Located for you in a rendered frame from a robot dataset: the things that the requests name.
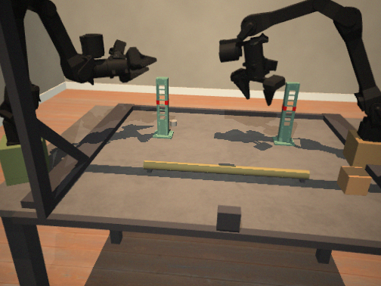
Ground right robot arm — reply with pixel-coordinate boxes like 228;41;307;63
219;0;381;142

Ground brown cardboard box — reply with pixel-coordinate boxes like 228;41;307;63
337;166;372;196

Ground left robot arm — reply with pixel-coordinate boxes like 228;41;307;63
0;0;126;146

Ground black metal frame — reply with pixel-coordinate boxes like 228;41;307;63
0;0;89;219

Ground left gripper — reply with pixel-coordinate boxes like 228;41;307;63
105;47;157;83

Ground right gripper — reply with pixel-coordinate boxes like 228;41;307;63
231;57;286;106

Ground long yellow rod with olive band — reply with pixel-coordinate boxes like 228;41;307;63
143;160;310;183

